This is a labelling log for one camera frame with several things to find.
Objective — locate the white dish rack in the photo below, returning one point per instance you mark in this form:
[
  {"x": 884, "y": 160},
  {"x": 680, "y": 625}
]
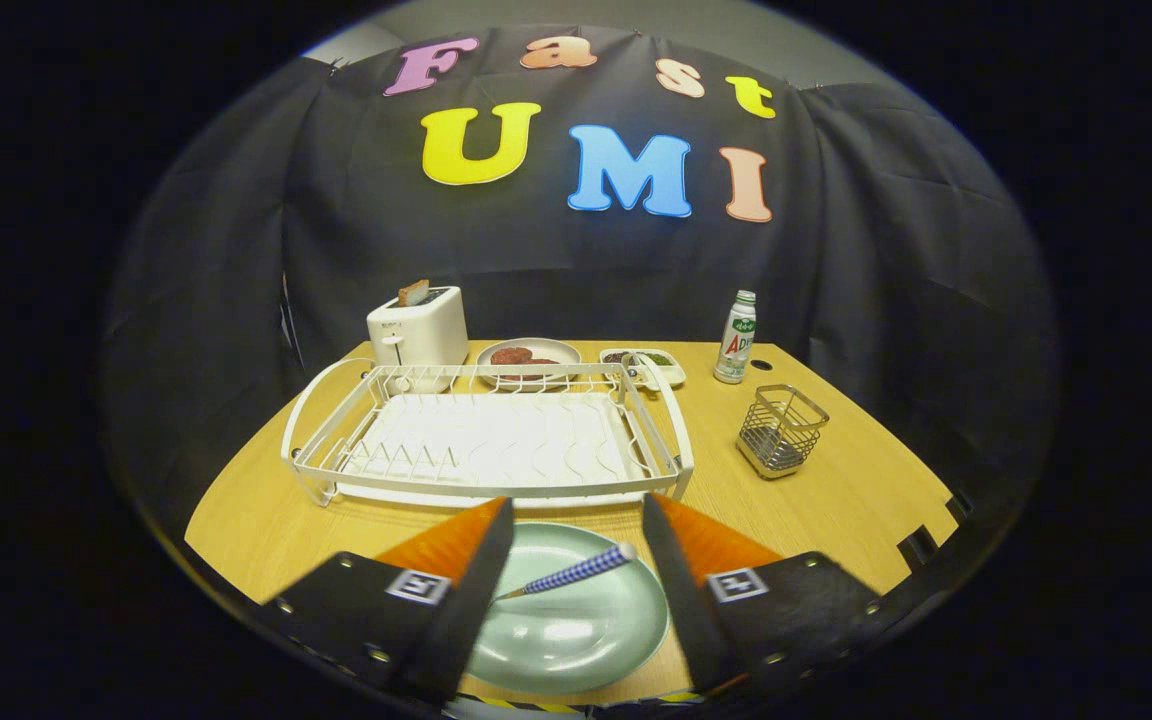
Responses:
[{"x": 496, "y": 440}]

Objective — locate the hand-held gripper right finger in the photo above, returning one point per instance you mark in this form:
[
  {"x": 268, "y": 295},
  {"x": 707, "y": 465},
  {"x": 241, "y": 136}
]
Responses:
[{"x": 686, "y": 610}]

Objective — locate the white divided dish with grains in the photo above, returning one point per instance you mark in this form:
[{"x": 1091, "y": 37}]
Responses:
[{"x": 671, "y": 372}]

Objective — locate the white drink bottle green label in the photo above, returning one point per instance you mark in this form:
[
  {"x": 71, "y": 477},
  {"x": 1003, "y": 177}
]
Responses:
[{"x": 735, "y": 340}]

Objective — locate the toast slice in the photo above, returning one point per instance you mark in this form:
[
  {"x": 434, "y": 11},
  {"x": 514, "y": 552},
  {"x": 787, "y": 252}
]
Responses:
[{"x": 413, "y": 293}]

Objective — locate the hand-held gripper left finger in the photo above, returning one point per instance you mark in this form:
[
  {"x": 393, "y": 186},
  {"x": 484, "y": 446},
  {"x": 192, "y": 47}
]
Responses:
[{"x": 466, "y": 610}]

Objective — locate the black table clamp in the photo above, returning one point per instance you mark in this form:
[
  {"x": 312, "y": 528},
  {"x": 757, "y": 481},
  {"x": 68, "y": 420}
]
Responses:
[
  {"x": 917, "y": 547},
  {"x": 960, "y": 505}
]

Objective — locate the pale green plate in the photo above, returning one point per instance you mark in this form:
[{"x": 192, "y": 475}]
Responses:
[{"x": 576, "y": 640}]

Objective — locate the white plate with meat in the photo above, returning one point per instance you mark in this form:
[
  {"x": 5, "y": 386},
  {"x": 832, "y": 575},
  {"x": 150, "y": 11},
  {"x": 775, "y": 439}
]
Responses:
[{"x": 556, "y": 350}]

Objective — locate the reddish meat patty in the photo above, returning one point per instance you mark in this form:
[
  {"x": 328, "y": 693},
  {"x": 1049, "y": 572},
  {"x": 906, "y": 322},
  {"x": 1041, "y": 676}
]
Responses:
[
  {"x": 541, "y": 366},
  {"x": 509, "y": 355}
]

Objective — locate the white toaster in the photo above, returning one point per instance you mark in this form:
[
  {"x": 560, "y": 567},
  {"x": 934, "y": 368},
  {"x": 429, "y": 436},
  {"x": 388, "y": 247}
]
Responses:
[{"x": 426, "y": 330}]

